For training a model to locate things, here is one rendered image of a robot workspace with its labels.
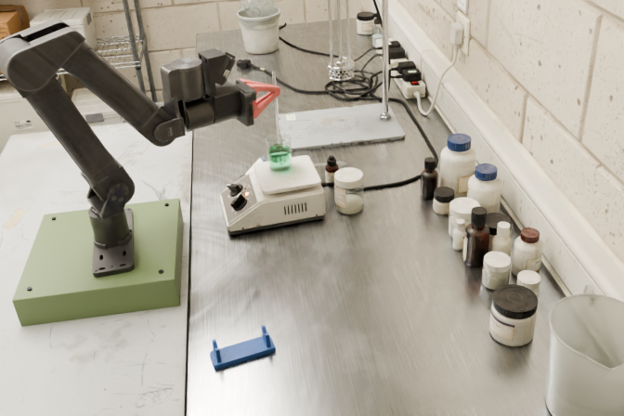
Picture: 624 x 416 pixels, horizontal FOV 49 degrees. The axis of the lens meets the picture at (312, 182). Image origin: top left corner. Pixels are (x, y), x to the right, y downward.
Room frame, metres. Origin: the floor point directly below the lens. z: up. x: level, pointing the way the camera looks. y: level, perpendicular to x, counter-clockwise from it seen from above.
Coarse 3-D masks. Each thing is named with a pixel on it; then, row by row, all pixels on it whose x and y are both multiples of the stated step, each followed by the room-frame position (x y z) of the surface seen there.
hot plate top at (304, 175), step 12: (300, 156) 1.28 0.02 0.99; (264, 168) 1.24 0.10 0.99; (300, 168) 1.23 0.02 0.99; (312, 168) 1.22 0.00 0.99; (264, 180) 1.19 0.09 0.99; (276, 180) 1.19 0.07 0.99; (288, 180) 1.18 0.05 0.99; (300, 180) 1.18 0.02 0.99; (312, 180) 1.18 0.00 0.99; (264, 192) 1.15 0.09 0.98; (276, 192) 1.15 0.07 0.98
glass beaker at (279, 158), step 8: (272, 136) 1.25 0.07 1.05; (280, 136) 1.25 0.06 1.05; (288, 136) 1.24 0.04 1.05; (272, 144) 1.21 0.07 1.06; (280, 144) 1.26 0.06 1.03; (288, 144) 1.21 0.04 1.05; (272, 152) 1.21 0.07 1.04; (280, 152) 1.21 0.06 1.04; (288, 152) 1.21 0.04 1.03; (272, 160) 1.21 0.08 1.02; (280, 160) 1.21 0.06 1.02; (288, 160) 1.21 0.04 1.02; (272, 168) 1.21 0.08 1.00; (280, 168) 1.21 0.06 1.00; (288, 168) 1.21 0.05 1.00
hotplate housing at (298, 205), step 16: (256, 192) 1.18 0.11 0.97; (288, 192) 1.17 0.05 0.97; (304, 192) 1.16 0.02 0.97; (320, 192) 1.17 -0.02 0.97; (224, 208) 1.19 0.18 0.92; (256, 208) 1.14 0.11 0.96; (272, 208) 1.14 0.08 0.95; (288, 208) 1.15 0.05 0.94; (304, 208) 1.16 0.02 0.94; (320, 208) 1.16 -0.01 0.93; (240, 224) 1.13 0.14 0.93; (256, 224) 1.14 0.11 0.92; (272, 224) 1.15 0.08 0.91; (288, 224) 1.15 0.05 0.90
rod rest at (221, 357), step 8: (264, 328) 0.82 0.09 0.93; (264, 336) 0.81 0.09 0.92; (216, 344) 0.79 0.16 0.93; (232, 344) 0.81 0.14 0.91; (240, 344) 0.81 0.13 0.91; (248, 344) 0.81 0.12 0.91; (256, 344) 0.81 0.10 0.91; (264, 344) 0.81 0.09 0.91; (272, 344) 0.81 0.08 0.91; (216, 352) 0.78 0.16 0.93; (224, 352) 0.80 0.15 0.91; (232, 352) 0.80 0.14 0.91; (240, 352) 0.80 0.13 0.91; (248, 352) 0.80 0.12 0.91; (256, 352) 0.79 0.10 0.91; (264, 352) 0.80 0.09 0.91; (272, 352) 0.80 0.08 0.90; (216, 360) 0.78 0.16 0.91; (224, 360) 0.78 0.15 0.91; (232, 360) 0.78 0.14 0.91; (240, 360) 0.78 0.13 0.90; (216, 368) 0.77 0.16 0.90
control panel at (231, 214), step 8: (248, 176) 1.25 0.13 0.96; (248, 184) 1.22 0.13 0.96; (224, 192) 1.24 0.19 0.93; (240, 192) 1.21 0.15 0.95; (248, 192) 1.19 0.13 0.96; (224, 200) 1.21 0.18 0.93; (232, 200) 1.20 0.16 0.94; (248, 200) 1.17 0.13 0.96; (256, 200) 1.15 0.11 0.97; (232, 208) 1.17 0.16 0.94; (248, 208) 1.14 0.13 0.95; (232, 216) 1.14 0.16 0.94
